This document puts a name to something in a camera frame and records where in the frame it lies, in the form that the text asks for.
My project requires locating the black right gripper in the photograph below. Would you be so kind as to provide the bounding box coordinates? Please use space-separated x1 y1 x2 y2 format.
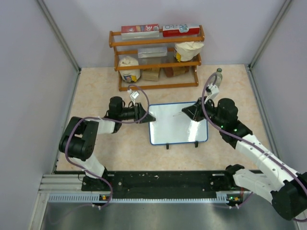
182 96 225 128

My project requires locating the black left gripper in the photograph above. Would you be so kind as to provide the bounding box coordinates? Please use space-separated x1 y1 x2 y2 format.
118 102 155 123

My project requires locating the blue-framed whiteboard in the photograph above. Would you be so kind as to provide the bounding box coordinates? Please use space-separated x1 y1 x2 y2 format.
149 102 209 145

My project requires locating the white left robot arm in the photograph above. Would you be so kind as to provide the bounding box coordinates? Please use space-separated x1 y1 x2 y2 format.
59 96 156 190

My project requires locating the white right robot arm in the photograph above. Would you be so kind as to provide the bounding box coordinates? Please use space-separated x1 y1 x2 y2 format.
182 98 307 221

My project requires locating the clear glass bottle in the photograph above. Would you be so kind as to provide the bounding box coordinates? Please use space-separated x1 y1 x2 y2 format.
213 68 223 88

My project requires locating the brown box under shelf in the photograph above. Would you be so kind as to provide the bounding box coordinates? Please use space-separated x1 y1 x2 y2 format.
142 68 160 81

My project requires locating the brown block under shelf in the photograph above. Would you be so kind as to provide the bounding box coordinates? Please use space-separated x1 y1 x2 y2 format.
164 66 189 78

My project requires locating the white cloth bag left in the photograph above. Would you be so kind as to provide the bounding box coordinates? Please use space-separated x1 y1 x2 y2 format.
118 56 141 83

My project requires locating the white cloth bag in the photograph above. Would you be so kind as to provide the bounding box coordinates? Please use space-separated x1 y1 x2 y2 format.
174 41 204 62
118 56 141 83

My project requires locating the wooden shelf rack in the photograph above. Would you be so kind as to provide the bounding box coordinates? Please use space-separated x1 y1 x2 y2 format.
108 25 205 91

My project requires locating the white cloth bag right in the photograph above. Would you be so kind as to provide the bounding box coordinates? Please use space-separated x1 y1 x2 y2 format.
174 41 204 62

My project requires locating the clear plastic box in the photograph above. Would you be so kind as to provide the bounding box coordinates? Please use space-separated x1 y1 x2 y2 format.
138 46 168 58

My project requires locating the red toothpaste box right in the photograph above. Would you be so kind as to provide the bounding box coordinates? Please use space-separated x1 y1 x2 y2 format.
162 23 200 37

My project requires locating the red toothpaste box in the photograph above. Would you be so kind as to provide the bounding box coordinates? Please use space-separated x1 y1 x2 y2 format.
162 23 200 37
121 24 160 40

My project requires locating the red toothpaste box left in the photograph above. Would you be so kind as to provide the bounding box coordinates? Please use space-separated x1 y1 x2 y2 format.
121 24 160 40

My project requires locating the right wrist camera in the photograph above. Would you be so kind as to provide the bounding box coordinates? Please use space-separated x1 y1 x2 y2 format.
204 84 219 103

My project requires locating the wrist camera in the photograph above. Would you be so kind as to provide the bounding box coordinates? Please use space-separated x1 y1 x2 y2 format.
204 84 219 103
127 89 140 104

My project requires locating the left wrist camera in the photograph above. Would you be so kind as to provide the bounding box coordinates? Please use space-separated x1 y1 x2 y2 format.
127 89 140 104

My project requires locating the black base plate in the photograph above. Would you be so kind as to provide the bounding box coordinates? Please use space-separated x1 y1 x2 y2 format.
82 170 241 199

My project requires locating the grey cable duct rail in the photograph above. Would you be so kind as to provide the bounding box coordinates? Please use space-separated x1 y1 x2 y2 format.
47 190 243 204

